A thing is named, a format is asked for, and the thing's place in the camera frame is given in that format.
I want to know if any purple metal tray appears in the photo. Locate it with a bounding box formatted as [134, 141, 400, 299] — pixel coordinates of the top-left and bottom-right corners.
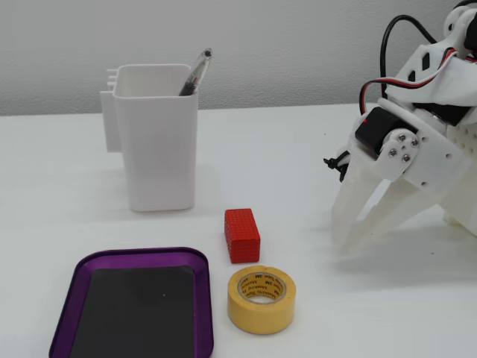
[48, 246, 215, 358]

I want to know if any black cable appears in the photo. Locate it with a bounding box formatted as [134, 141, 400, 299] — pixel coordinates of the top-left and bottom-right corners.
[379, 14, 439, 100]

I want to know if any yellow masking tape roll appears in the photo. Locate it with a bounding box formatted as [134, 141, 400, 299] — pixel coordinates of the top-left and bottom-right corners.
[227, 265, 297, 336]

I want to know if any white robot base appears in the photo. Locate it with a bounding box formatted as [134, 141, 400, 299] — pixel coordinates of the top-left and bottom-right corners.
[443, 125, 477, 238]

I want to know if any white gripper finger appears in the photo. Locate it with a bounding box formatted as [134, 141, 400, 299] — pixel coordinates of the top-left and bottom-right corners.
[332, 128, 421, 248]
[342, 179, 448, 255]

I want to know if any clear black ballpoint pen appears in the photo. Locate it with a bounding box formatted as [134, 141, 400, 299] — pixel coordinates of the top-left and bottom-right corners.
[177, 47, 213, 97]

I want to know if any black cable tie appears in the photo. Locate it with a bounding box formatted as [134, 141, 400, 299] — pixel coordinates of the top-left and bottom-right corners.
[323, 156, 350, 183]

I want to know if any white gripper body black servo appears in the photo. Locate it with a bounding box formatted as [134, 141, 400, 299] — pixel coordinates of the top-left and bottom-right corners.
[354, 98, 471, 197]

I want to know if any red textured rectangular block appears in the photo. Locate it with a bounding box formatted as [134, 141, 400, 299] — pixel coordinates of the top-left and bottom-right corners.
[224, 208, 261, 264]

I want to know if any red white black servo wire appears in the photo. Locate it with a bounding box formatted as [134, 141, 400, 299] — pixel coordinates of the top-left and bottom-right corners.
[358, 48, 459, 122]

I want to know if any white plastic pen holder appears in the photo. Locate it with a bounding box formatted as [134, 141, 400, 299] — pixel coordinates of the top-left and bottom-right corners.
[99, 63, 199, 213]

